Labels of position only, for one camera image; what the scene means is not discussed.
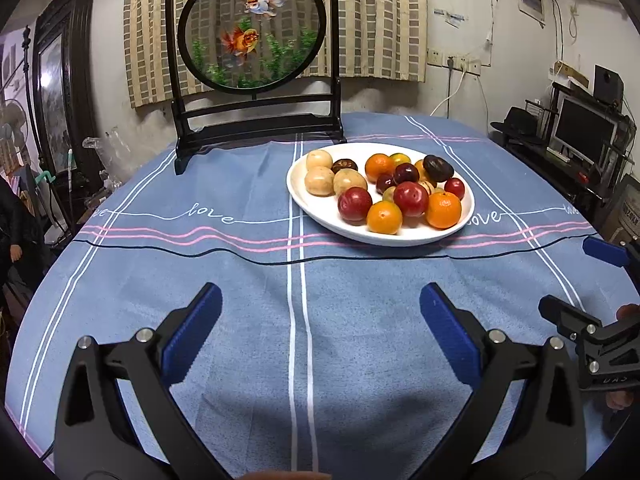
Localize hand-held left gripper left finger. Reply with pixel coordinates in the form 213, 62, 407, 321
55, 282, 231, 480

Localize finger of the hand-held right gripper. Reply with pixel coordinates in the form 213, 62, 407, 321
538, 295, 603, 341
582, 236, 632, 270

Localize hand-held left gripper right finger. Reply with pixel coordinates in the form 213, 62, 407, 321
415, 282, 587, 480

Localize deep orange tangerine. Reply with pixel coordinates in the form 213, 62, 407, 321
425, 191, 462, 229

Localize large red plum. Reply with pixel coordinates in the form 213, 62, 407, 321
393, 181, 430, 218
337, 186, 373, 224

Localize dark purple mangosteen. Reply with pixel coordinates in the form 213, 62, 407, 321
423, 154, 456, 182

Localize white oval plate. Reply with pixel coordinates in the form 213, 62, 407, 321
286, 142, 476, 247

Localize pale peach fruit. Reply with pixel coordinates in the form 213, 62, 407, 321
333, 169, 369, 197

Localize pale tan fruit brown marks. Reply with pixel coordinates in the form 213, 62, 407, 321
304, 166, 336, 197

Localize pale tan round fruit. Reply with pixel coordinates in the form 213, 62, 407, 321
305, 149, 334, 171

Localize person's right hand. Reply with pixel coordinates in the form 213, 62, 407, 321
604, 304, 640, 411

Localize person's left hand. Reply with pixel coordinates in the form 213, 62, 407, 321
239, 470, 332, 480

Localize blue striped tablecloth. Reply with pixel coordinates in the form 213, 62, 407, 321
5, 112, 636, 480

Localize black computer desk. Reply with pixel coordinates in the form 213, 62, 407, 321
492, 95, 640, 221

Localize computer monitor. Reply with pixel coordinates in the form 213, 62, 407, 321
551, 96, 619, 162

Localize black hat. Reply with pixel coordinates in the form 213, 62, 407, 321
490, 106, 545, 137

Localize black speaker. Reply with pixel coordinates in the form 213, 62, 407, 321
593, 65, 625, 104

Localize cardboard box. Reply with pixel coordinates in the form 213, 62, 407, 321
551, 61, 591, 89

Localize clear plastic bag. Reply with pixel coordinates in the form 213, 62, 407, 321
82, 129, 133, 188

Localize standing fan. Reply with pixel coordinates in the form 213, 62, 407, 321
0, 100, 26, 161

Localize dark wooden framed panel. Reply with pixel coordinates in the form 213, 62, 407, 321
31, 0, 103, 191

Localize round goldfish screen black stand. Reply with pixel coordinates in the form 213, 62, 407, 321
165, 0, 347, 176

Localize beige checked curtain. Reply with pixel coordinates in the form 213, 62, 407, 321
123, 0, 428, 108

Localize white power cable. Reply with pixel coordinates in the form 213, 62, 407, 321
429, 67, 466, 120

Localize white framed wall panel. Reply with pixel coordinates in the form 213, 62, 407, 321
517, 0, 546, 27

